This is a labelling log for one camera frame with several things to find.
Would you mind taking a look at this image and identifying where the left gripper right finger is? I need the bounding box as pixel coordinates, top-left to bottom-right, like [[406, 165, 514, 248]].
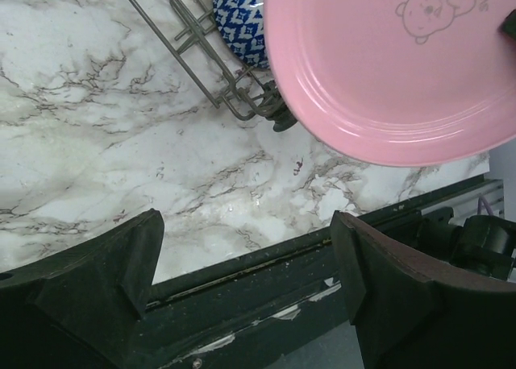
[[331, 212, 515, 368]]

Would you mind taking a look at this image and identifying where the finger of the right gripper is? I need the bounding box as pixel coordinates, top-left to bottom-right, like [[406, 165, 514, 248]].
[[500, 12, 516, 39]]

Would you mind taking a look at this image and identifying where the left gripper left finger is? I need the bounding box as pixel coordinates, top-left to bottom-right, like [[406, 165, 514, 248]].
[[1, 209, 164, 368]]

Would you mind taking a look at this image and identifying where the pink plate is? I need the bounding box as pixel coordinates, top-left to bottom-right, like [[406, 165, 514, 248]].
[[264, 0, 515, 167]]

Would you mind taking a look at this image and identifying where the grey wire dish rack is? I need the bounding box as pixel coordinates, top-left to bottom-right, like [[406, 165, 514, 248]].
[[128, 0, 297, 132]]

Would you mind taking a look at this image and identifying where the red blue patterned bowl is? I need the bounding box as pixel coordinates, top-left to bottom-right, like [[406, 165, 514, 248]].
[[212, 0, 269, 69]]

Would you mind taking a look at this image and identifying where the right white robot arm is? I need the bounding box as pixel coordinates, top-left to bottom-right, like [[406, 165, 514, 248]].
[[413, 180, 515, 280]]

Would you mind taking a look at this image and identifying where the aluminium frame rail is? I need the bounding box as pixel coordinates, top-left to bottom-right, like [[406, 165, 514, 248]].
[[476, 180, 505, 218]]

